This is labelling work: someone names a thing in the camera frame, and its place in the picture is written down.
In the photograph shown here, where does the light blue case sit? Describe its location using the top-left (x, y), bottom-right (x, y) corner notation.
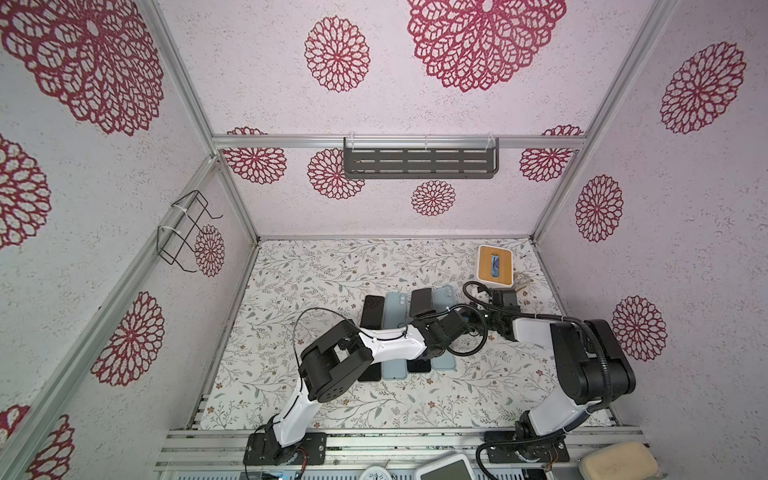
top-left (431, 352), bottom-right (457, 371)
top-left (431, 285), bottom-right (456, 312)
top-left (382, 292), bottom-right (408, 330)

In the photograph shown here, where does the blue phone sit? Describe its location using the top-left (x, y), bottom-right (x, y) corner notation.
top-left (406, 360), bottom-right (432, 374)

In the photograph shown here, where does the black phone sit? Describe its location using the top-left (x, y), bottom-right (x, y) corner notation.
top-left (409, 288), bottom-right (435, 319)
top-left (359, 295), bottom-right (385, 330)

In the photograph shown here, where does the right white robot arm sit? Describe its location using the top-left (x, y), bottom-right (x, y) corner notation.
top-left (481, 288), bottom-right (637, 439)

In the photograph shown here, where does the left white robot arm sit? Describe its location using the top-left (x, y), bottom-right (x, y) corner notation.
top-left (264, 311), bottom-right (469, 450)

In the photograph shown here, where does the white wooden-top tissue box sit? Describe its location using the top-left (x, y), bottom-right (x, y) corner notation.
top-left (475, 245), bottom-right (514, 288)

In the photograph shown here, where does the white display device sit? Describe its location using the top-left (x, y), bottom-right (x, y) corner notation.
top-left (413, 453), bottom-right (475, 480)

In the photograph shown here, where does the white round timer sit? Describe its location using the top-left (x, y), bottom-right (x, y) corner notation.
top-left (359, 466), bottom-right (393, 480)

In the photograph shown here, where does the beige sponge block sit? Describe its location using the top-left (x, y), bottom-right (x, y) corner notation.
top-left (579, 441), bottom-right (659, 480)

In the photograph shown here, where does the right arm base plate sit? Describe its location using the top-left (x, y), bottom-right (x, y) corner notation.
top-left (483, 431), bottom-right (570, 464)

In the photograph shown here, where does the right black corrugated cable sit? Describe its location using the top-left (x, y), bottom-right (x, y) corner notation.
top-left (461, 280), bottom-right (614, 480)

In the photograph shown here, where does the grey wall shelf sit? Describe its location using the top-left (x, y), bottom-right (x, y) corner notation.
top-left (342, 138), bottom-right (499, 180)

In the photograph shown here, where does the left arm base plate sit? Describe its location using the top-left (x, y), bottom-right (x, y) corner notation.
top-left (243, 432), bottom-right (328, 467)

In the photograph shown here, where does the black wire wall rack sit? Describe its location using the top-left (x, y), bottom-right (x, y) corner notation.
top-left (155, 190), bottom-right (226, 278)

